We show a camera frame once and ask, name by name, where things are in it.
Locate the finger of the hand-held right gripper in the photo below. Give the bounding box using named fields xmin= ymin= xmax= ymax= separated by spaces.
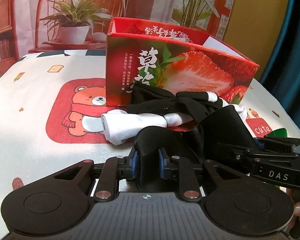
xmin=254 ymin=134 xmax=300 ymax=153
xmin=217 ymin=142 xmax=265 ymax=172

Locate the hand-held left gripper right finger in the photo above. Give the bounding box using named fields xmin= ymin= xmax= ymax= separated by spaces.
xmin=158 ymin=147 xmax=243 ymax=202

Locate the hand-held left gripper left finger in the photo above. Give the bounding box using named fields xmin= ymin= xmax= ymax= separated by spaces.
xmin=54 ymin=147 xmax=139 ymax=203

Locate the green tinsel bundle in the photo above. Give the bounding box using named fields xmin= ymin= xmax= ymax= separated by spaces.
xmin=266 ymin=127 xmax=288 ymax=138

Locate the black satin cloth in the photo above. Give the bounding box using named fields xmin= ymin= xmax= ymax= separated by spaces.
xmin=134 ymin=105 xmax=257 ymax=192

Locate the black sock with white cuff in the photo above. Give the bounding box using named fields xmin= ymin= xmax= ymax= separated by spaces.
xmin=126 ymin=84 xmax=230 ymax=126

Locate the red strawberry print cardboard box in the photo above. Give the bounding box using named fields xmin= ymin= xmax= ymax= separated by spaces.
xmin=105 ymin=17 xmax=260 ymax=105

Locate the cartoon printed tablecloth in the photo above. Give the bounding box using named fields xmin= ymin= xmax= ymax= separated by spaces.
xmin=0 ymin=49 xmax=300 ymax=233

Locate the teal curtain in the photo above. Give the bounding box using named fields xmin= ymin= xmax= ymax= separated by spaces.
xmin=259 ymin=0 xmax=300 ymax=140

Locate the yellow wooden panel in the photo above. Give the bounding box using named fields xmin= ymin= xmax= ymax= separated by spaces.
xmin=224 ymin=0 xmax=292 ymax=79

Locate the room scene wall backdrop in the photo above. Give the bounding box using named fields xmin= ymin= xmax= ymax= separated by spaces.
xmin=0 ymin=0 xmax=240 ymax=78

